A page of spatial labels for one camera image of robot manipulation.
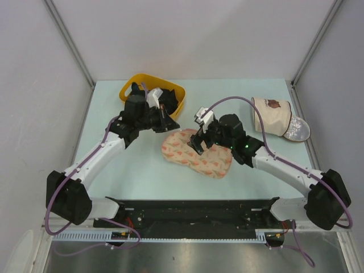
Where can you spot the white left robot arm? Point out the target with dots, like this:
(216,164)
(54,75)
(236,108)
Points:
(67,192)

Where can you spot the black clothes pile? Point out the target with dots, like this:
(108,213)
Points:
(168,97)

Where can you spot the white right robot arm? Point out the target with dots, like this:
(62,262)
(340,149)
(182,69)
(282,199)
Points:
(324,197)

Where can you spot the white slotted cable duct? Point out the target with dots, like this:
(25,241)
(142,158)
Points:
(118,236)

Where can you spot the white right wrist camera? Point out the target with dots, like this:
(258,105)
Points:
(204,118)

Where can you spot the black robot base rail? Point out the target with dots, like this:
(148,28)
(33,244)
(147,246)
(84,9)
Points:
(190,216)

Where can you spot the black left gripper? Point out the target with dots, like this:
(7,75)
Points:
(165,123)

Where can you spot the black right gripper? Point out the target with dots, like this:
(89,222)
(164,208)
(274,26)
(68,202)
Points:
(197,140)

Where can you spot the yellow plastic basket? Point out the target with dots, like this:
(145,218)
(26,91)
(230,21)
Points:
(148,83)

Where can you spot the pink tulip mesh laundry bag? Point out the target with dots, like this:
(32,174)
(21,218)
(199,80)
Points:
(214,163)

